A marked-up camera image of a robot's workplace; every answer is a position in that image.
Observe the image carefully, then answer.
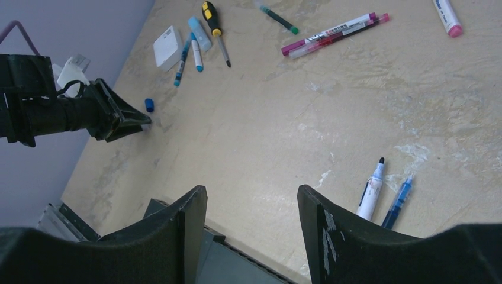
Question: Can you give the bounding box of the red clear pen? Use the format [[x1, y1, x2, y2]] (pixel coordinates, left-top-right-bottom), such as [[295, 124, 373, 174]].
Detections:
[[288, 13, 390, 59]]

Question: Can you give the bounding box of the black yellow screwdriver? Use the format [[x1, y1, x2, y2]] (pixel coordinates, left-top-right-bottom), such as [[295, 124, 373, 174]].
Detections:
[[202, 1, 231, 68]]

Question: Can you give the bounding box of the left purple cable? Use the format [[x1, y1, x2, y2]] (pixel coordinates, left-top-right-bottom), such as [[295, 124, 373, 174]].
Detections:
[[0, 20, 41, 56]]

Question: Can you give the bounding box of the white square box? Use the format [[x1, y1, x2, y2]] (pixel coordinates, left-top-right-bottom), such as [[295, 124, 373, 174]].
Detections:
[[153, 26, 184, 72]]

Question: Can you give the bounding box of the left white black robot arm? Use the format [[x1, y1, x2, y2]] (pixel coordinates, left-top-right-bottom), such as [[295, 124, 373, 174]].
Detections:
[[1, 54, 152, 147]]

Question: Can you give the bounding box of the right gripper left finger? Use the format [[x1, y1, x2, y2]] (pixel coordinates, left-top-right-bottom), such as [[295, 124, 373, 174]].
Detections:
[[1, 185, 207, 283]]

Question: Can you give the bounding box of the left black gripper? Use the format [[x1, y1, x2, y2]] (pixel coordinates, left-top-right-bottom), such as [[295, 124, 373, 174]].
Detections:
[[35, 78, 151, 142]]

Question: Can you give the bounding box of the blue marker cap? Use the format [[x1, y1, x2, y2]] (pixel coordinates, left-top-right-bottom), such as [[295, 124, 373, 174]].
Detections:
[[144, 98, 155, 113]]

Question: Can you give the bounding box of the pink cap white marker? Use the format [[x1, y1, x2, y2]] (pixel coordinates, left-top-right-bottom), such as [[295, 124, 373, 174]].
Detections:
[[432, 0, 463, 38]]

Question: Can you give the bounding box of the black base frame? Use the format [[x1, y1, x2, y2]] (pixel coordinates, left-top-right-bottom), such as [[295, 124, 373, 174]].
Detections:
[[36, 203, 101, 242]]

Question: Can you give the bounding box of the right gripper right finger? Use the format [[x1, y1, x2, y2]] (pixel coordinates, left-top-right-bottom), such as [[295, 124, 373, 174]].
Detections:
[[297, 185, 501, 283]]

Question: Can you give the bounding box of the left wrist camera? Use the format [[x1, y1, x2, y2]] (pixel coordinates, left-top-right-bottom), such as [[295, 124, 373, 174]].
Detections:
[[52, 54, 91, 88]]

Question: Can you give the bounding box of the light blue cap marker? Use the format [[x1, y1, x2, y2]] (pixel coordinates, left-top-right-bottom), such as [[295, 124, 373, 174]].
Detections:
[[191, 32, 204, 72]]

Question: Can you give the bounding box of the teal blue pen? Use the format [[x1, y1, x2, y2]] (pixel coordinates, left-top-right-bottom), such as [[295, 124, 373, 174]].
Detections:
[[173, 38, 191, 87]]

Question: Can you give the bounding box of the magenta cap marker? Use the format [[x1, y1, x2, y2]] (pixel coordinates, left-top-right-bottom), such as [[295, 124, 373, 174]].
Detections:
[[281, 12, 377, 56]]

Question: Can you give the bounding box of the dark blue gel pen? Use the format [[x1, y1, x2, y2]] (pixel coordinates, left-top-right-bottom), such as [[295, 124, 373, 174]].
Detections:
[[381, 175, 413, 230]]

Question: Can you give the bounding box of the blue white marker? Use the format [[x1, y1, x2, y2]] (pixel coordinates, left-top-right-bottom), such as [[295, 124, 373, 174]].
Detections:
[[356, 157, 385, 221]]

